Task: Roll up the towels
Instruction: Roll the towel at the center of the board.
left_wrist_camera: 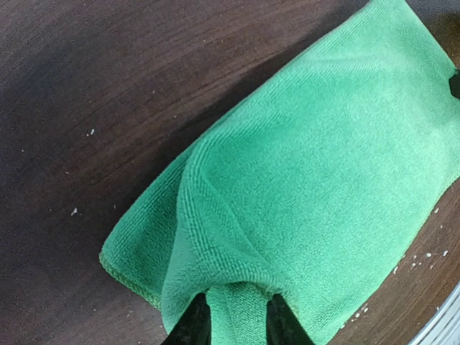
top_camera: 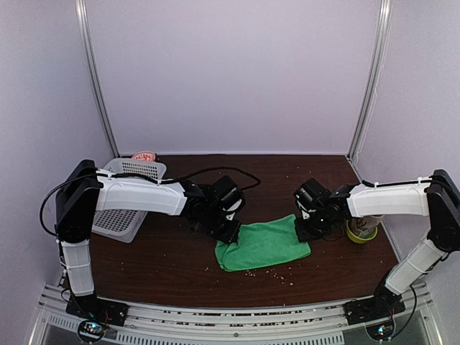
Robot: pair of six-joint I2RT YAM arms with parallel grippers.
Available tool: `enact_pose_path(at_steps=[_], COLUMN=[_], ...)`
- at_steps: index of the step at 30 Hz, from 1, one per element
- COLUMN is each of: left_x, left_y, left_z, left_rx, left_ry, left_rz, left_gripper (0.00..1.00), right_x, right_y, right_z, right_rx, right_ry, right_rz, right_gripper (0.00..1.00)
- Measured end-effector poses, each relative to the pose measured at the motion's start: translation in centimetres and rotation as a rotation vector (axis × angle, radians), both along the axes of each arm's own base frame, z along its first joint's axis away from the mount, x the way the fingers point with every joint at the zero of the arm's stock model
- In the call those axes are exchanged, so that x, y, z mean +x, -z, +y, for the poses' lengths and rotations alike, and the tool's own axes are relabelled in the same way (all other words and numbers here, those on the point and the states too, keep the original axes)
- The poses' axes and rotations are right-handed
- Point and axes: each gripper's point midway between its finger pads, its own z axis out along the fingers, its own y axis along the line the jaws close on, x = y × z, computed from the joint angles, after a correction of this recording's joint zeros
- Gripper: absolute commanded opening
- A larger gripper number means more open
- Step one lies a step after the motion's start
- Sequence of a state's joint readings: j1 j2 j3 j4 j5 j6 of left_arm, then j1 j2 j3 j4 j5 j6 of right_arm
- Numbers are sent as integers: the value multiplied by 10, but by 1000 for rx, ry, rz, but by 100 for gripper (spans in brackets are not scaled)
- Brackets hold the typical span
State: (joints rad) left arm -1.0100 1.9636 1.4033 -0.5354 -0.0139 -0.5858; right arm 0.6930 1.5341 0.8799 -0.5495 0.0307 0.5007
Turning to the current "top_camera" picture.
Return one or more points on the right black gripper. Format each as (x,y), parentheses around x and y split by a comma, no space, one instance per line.
(304,236)

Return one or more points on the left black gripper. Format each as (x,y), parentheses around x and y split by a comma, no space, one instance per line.
(227,237)

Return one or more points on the green microfiber towel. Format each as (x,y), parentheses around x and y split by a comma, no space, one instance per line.
(262,245)

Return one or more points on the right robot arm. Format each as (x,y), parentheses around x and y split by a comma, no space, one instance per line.
(428,207)

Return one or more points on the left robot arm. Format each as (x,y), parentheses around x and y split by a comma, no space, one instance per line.
(120,195)

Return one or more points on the green bowl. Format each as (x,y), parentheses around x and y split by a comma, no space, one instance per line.
(356,239)

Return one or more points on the white coral pattern mug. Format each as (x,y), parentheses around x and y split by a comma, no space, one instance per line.
(364,227)

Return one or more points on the white perforated plastic basket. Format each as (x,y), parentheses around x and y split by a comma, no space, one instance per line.
(123,223)

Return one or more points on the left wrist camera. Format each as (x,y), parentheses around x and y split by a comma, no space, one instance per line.
(226,197)

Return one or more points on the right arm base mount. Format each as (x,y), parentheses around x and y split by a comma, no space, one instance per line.
(377,312)

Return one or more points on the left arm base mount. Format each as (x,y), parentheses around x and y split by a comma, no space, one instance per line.
(97,315)

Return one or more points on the right aluminium frame post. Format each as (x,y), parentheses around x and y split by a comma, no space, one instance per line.
(370,91)

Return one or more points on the aluminium frame post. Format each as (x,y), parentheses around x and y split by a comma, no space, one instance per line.
(370,91)
(85,32)

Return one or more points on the left aluminium frame post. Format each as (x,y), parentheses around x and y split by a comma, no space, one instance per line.
(85,32)

